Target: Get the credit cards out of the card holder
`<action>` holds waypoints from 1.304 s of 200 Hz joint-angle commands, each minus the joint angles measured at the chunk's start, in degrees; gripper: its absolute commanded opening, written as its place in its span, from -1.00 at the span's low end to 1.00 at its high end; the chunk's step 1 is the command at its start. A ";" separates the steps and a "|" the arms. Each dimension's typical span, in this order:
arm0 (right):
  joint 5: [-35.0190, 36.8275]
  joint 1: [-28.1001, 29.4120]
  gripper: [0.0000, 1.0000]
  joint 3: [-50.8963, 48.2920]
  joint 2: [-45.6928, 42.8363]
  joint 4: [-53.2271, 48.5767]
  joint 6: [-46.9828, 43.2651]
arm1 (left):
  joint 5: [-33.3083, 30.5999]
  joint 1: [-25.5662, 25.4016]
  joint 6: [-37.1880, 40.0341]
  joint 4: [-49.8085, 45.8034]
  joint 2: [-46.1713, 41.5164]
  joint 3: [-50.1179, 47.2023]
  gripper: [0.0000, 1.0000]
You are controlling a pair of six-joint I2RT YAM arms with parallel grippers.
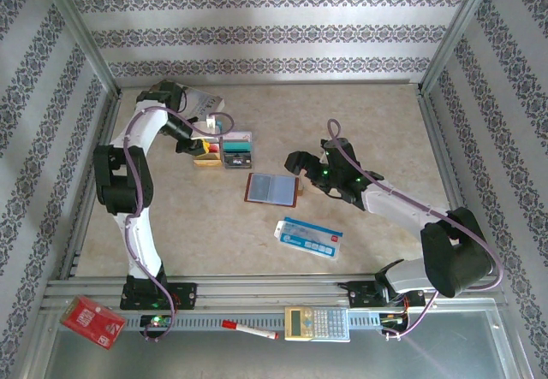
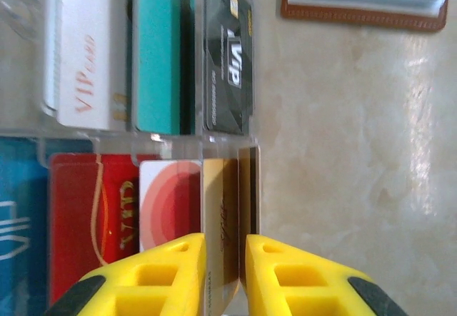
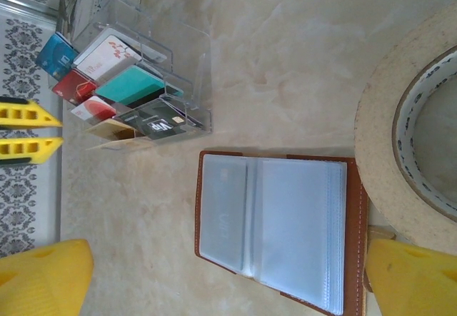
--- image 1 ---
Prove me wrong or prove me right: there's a clear acrylic card organizer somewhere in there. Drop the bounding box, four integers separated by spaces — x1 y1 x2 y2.
192 127 259 171

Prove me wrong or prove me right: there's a brown leather card holder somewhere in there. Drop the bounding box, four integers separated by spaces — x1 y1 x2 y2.
243 171 307 207

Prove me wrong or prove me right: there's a teal plastic card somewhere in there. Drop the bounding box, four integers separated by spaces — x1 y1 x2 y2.
223 139 253 154

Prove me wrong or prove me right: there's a black plastic card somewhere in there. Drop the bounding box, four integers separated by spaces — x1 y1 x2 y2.
223 153 253 169

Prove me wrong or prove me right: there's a paperback book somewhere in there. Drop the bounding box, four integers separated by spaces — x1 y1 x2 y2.
187 87 227 119

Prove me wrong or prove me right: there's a blue white plastic package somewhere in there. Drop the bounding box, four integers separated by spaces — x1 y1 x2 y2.
273 216 345 262

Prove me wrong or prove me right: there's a beige grey calculator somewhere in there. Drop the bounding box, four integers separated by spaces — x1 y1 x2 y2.
283 305 351 343

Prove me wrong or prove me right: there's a circuit board with green light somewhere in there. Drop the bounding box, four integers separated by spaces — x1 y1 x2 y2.
140 313 176 329

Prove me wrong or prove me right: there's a red white marker pen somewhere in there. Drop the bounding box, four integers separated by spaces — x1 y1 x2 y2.
221 319 279 341

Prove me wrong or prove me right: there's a red cardboard box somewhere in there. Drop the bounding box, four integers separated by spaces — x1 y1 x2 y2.
59 295 128 351

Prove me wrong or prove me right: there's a grey metal sheet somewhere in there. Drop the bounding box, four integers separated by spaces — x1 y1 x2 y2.
40 310 526 379

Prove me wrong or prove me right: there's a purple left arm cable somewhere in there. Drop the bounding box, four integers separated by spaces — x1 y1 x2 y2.
122 104 235 344

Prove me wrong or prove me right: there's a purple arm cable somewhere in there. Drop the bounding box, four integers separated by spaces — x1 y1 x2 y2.
327 118 504 340
122 104 235 344

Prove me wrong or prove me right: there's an aluminium side rail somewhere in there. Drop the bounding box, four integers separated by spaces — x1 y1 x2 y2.
59 92 123 280
417 87 489 277

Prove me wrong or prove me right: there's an aluminium cross rail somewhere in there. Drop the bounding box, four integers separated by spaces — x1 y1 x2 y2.
115 79 423 87

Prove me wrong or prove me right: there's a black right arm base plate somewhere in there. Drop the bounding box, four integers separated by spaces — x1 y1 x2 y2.
347 279 427 310

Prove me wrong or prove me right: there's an aluminium corner post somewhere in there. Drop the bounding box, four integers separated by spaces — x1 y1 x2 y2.
421 0 497 96
36 0 123 98

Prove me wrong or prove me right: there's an aluminium mounting rail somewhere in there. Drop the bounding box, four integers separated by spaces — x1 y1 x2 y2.
40 274 504 311

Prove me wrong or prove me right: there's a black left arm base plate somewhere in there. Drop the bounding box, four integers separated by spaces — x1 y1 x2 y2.
121 282 199 311

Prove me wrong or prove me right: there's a circuit board with wires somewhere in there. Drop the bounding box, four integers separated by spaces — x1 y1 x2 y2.
378 310 410 331

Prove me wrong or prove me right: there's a grey slotted cable duct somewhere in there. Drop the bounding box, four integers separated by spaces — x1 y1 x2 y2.
128 308 408 333

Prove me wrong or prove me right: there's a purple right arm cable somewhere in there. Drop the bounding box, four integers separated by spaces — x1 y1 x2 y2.
327 118 504 340

